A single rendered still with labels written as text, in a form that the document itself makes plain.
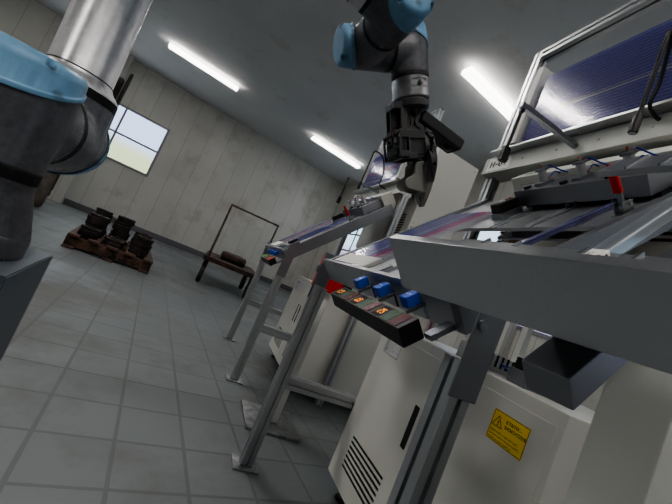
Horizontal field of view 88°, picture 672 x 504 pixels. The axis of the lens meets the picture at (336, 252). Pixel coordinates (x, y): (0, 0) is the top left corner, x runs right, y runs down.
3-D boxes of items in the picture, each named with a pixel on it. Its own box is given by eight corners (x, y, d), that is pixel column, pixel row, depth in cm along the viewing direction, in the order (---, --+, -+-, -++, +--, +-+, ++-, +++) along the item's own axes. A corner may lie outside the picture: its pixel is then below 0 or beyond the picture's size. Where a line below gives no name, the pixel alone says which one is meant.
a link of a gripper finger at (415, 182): (402, 208, 73) (399, 162, 72) (426, 206, 75) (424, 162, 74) (409, 207, 70) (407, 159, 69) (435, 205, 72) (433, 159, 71)
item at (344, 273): (457, 332, 56) (445, 290, 55) (329, 279, 118) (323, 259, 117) (463, 329, 56) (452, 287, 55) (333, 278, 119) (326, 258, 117)
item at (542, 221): (616, 249, 67) (611, 224, 66) (423, 241, 129) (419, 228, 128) (717, 198, 76) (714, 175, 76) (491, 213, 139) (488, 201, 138)
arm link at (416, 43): (378, 32, 73) (413, 37, 76) (381, 87, 74) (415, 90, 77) (397, 10, 66) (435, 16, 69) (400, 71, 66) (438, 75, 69)
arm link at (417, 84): (416, 90, 77) (438, 74, 69) (417, 111, 77) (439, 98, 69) (385, 87, 74) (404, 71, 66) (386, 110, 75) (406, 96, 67)
